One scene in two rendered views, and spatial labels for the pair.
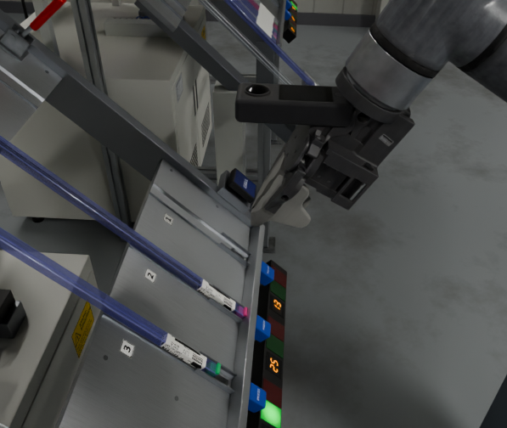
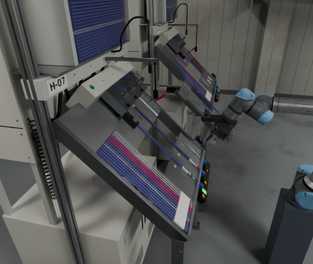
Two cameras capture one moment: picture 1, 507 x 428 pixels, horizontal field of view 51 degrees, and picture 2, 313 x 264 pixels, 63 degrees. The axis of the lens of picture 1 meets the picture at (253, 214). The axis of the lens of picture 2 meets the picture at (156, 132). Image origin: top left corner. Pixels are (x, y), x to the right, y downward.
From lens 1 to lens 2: 0.78 m
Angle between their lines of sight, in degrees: 14
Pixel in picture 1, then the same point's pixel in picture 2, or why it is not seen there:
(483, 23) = (247, 105)
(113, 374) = (172, 169)
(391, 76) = (231, 113)
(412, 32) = (235, 106)
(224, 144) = (194, 131)
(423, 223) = (263, 168)
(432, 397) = (260, 223)
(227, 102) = (196, 119)
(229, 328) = (195, 170)
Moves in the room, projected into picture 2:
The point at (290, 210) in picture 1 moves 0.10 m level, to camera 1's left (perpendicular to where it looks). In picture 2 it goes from (211, 140) to (192, 139)
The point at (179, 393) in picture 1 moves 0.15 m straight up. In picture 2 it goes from (184, 177) to (185, 153)
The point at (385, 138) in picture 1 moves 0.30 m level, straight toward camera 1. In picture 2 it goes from (231, 125) to (215, 157)
